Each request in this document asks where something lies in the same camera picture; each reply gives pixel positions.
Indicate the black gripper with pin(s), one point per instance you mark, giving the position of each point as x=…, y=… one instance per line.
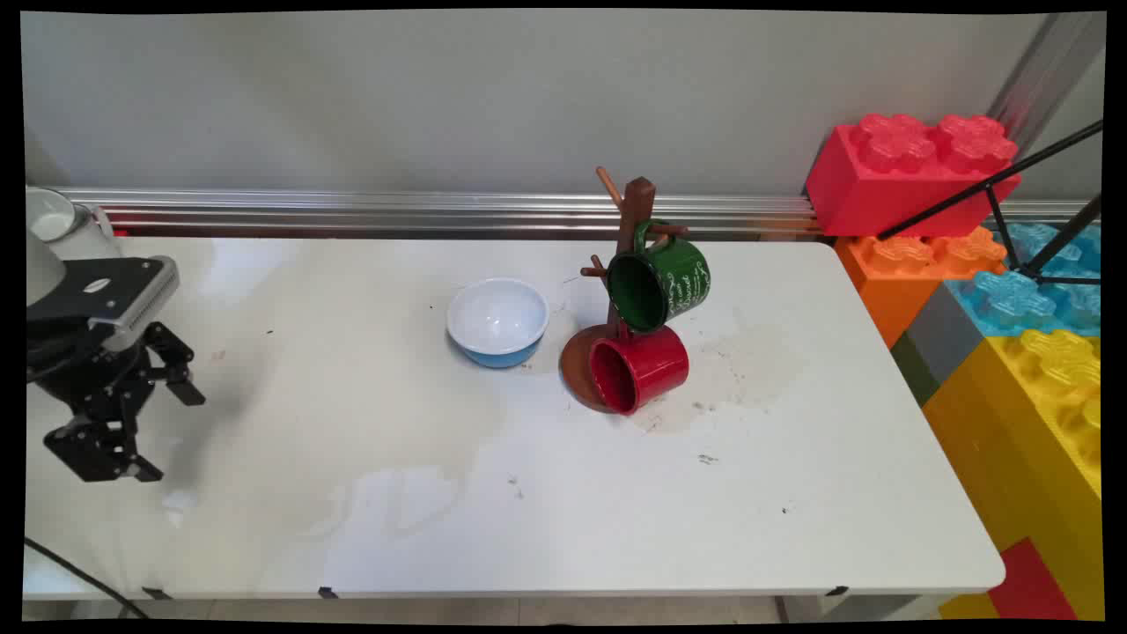
x=75, y=379

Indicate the green enamel mug white lettering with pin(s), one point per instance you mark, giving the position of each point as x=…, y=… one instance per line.
x=682, y=282

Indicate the white bowl blue outside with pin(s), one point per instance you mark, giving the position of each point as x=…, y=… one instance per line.
x=497, y=317

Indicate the red enamel mug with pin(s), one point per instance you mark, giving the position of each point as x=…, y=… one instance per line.
x=656, y=365

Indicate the brown wooden mug tree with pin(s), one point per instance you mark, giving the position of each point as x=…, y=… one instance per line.
x=636, y=202

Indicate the large orange toy brick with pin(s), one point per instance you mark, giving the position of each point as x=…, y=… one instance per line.
x=889, y=282

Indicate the large red toy brick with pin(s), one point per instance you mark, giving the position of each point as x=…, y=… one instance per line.
x=880, y=185

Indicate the dark green toy brick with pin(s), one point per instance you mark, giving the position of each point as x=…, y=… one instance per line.
x=916, y=370

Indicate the light blue toy brick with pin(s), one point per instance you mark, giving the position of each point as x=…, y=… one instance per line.
x=1004, y=299

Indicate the large yellow toy brick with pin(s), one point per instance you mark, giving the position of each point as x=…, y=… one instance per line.
x=1012, y=440

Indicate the black tripod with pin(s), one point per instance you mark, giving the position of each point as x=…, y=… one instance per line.
x=1065, y=234

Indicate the slanted aluminium profile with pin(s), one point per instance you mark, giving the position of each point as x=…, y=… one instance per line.
x=1048, y=70

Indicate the horizontal aluminium rail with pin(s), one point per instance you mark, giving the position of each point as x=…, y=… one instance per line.
x=352, y=211

